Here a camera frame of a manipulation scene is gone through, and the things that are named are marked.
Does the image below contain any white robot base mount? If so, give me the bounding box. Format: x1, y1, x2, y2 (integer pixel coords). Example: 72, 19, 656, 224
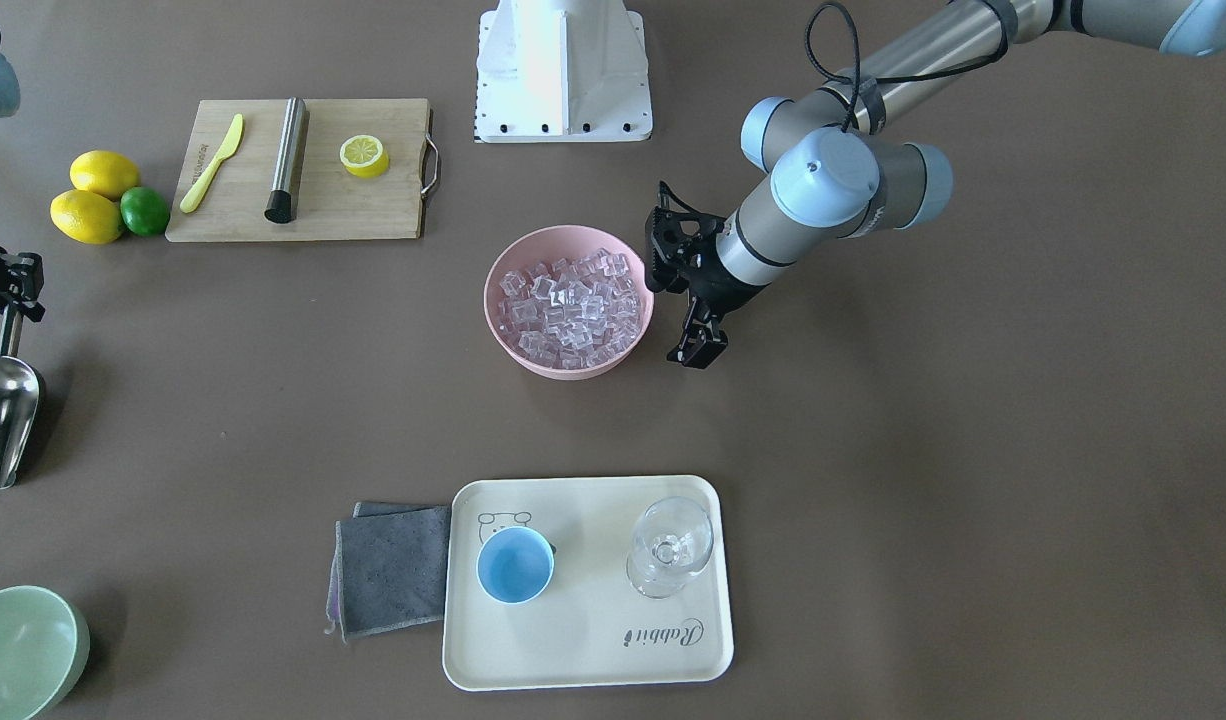
473, 1, 653, 144

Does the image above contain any upper whole yellow lemon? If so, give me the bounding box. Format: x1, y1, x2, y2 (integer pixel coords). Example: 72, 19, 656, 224
67, 150, 141, 202

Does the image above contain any pile of clear ice cubes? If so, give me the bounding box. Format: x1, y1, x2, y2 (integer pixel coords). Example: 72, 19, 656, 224
489, 249, 645, 372

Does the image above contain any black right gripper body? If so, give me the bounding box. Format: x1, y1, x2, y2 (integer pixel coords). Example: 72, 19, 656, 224
0, 247, 47, 323

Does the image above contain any half lemon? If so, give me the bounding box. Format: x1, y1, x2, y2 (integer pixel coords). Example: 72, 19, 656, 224
340, 135, 390, 179

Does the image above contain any cream rabbit serving tray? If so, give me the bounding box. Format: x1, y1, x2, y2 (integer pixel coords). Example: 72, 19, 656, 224
441, 475, 736, 691

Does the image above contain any bamboo cutting board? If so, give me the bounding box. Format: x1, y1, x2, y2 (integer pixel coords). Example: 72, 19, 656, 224
166, 99, 438, 243

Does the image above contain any grey folded cloth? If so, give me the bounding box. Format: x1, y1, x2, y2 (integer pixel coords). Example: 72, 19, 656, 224
324, 500, 450, 641

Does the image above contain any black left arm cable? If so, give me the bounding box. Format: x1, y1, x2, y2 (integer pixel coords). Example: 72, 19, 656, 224
805, 2, 1014, 132

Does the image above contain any lower whole yellow lemon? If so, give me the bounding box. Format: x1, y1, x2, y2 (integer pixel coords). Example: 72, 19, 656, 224
49, 190, 125, 245

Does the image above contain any clear wine glass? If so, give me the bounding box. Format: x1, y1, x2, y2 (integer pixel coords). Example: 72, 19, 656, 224
626, 496, 714, 600

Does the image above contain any yellow plastic knife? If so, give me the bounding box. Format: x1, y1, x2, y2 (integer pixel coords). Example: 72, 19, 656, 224
178, 113, 246, 213

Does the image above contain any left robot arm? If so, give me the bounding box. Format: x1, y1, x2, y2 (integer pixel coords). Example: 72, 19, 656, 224
645, 1, 1226, 369

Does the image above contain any pink bowl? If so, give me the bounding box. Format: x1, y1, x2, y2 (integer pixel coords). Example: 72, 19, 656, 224
482, 224, 653, 381

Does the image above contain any mint green bowl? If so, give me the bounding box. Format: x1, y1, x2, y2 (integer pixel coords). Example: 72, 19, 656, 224
0, 585, 89, 719

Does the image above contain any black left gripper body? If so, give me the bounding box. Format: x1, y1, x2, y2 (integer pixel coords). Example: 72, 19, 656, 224
645, 182, 761, 319

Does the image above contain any steel muddler black tip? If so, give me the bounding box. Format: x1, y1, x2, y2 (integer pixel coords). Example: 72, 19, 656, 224
264, 97, 308, 224

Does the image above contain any green lime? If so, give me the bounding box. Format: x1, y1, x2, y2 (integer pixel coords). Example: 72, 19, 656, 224
119, 186, 170, 237

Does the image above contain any light blue plastic cup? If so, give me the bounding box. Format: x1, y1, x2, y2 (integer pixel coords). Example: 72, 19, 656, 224
476, 527, 555, 605

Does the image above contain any stainless steel ice scoop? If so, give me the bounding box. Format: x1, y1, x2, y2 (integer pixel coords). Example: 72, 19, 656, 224
0, 305, 45, 489

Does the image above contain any whole yellow lemon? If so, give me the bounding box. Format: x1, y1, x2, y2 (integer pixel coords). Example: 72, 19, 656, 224
67, 150, 141, 202
49, 190, 125, 245

